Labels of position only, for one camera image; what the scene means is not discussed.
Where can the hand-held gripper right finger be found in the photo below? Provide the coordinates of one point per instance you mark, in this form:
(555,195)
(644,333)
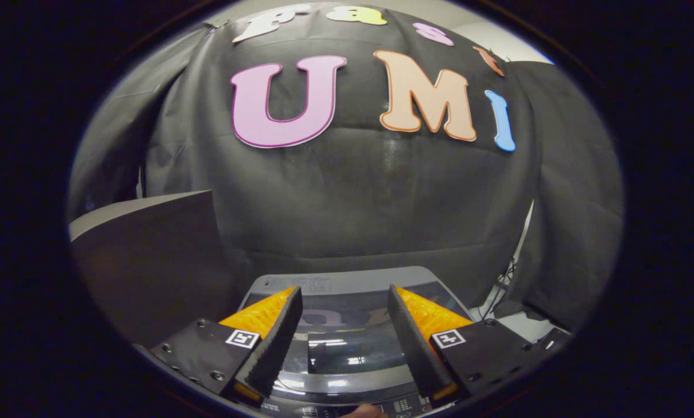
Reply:
(416,348)

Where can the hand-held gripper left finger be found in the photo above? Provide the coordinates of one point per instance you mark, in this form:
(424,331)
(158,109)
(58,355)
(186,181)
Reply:
(274,348)

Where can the grey washing machine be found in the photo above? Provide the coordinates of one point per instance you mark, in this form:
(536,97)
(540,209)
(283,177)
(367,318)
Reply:
(317,402)

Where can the black box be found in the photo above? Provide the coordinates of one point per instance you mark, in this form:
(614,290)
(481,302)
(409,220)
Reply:
(556,338)

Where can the dark cabinet with beige door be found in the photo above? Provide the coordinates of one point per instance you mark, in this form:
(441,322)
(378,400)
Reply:
(149,261)

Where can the black backdrop cloth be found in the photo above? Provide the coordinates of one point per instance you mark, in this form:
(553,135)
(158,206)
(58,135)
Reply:
(352,191)

